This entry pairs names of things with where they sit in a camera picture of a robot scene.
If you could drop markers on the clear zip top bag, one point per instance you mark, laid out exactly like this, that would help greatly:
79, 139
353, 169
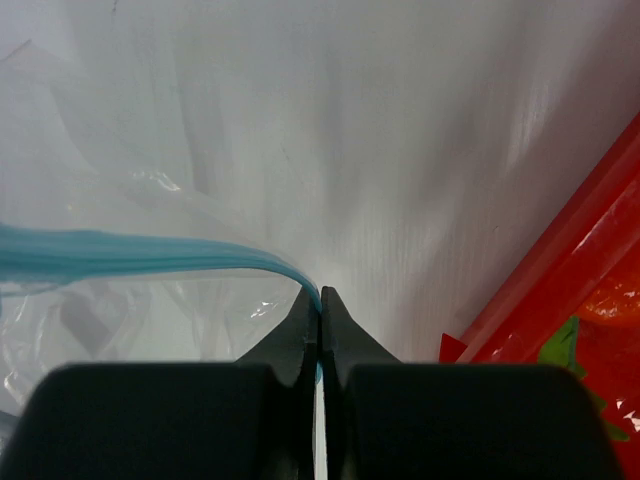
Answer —
104, 257

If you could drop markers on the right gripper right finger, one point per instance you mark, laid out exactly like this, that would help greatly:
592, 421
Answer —
386, 419

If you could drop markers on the red plastic tray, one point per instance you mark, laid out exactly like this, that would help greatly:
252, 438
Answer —
594, 238

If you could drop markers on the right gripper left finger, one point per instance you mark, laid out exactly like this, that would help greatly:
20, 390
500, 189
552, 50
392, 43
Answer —
252, 418

